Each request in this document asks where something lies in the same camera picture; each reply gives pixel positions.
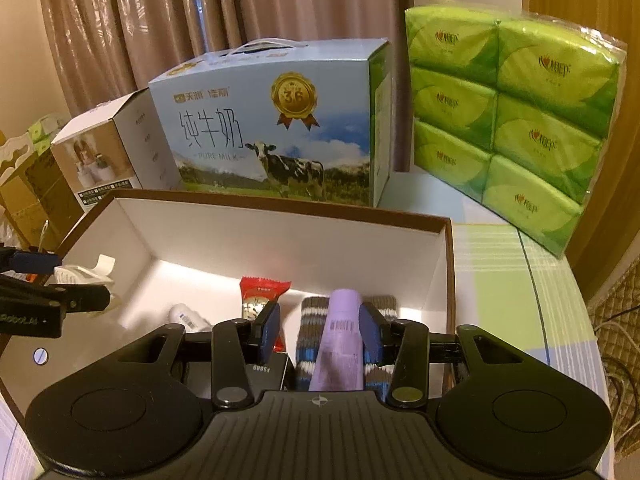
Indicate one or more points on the large plain cardboard box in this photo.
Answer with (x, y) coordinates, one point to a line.
(30, 200)

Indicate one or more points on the brown curtain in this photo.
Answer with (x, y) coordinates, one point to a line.
(150, 10)

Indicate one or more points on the white pill bottle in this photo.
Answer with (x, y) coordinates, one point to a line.
(187, 315)

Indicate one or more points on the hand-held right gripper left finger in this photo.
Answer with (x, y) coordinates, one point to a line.
(270, 331)

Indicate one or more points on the knitted patterned sock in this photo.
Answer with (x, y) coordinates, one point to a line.
(310, 331)

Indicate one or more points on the quilted chair cushion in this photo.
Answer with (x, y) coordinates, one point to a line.
(620, 305)

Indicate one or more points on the white hair claw clip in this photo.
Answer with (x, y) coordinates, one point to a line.
(80, 275)

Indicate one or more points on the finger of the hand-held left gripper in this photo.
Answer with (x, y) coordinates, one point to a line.
(30, 261)
(75, 298)

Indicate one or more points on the beige product box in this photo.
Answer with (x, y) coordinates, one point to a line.
(100, 160)

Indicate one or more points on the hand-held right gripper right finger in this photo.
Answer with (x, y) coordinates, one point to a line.
(370, 333)

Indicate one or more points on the pile of small tissue packs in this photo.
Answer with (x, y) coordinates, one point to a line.
(44, 131)

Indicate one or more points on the purple tube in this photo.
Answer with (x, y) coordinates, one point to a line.
(340, 355)

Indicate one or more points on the red snack packet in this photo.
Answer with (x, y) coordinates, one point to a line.
(260, 290)

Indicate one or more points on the wooden door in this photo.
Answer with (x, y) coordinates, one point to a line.
(575, 0)

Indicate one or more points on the brown cardboard box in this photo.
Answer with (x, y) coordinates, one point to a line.
(250, 240)

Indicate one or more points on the small black box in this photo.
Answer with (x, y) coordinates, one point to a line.
(277, 376)

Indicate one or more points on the bundle of green tissue packets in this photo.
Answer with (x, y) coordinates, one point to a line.
(500, 110)

